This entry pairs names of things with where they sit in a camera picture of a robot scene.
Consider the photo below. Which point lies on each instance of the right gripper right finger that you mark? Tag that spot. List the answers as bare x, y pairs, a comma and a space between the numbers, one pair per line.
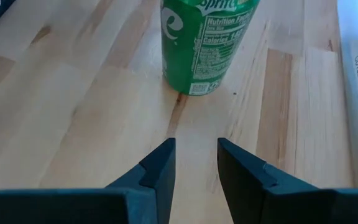
291, 207

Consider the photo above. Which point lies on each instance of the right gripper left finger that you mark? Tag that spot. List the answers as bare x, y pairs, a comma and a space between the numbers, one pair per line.
89, 207

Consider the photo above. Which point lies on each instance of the green Sprite soda can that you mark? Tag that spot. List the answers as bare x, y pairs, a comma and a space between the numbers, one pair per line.
185, 56

